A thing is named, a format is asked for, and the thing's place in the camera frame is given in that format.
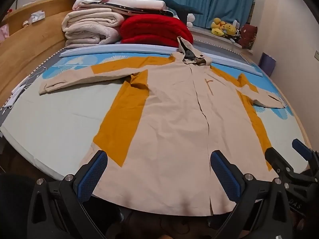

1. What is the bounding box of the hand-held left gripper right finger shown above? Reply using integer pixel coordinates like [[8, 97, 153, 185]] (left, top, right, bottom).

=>
[[211, 150, 297, 239]]

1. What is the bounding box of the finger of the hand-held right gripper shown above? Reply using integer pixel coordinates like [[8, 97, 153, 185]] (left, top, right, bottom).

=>
[[292, 139, 319, 165], [265, 147, 303, 187]]

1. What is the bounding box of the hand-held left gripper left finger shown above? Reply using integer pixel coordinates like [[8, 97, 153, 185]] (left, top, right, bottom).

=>
[[26, 150, 109, 239]]

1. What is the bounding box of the beige and mustard hooded coat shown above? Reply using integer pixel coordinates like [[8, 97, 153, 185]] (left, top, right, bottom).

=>
[[38, 37, 286, 216]]

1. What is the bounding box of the blue white printed bed sheet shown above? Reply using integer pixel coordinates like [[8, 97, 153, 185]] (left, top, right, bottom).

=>
[[0, 47, 309, 182]]

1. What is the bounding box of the maroon cushion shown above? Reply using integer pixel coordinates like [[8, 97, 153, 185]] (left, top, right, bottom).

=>
[[240, 24, 258, 49]]

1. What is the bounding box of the grey window ledge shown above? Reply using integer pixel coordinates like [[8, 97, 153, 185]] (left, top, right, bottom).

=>
[[189, 26, 255, 53]]

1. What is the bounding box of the yellow round plush toy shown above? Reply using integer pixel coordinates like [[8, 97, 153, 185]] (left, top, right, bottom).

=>
[[223, 23, 236, 36]]

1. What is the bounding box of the pale fluffy folded blanket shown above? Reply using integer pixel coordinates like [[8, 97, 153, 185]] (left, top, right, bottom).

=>
[[64, 26, 122, 49]]

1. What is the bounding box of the wooden headboard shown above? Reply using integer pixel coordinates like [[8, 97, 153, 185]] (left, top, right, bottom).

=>
[[0, 0, 81, 105]]

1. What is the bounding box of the yellow duck plush toy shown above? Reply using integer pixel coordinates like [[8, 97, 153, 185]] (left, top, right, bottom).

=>
[[211, 18, 225, 36]]

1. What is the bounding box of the cream folded blanket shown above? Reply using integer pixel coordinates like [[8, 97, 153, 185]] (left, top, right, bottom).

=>
[[62, 8, 124, 33]]

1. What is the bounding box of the red folded blanket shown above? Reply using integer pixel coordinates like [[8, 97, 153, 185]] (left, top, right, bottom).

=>
[[120, 15, 193, 47]]

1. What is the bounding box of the tissue pack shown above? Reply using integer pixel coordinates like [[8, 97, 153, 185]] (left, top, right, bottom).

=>
[[29, 10, 45, 24]]

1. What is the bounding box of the blue curtain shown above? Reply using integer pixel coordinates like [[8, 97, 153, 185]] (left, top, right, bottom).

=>
[[155, 0, 257, 29]]

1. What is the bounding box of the white folded quilt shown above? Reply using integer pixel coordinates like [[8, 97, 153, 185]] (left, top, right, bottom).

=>
[[80, 0, 168, 12]]

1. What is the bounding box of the white charging cable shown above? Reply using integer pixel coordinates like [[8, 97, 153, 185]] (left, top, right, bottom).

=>
[[0, 66, 48, 115]]

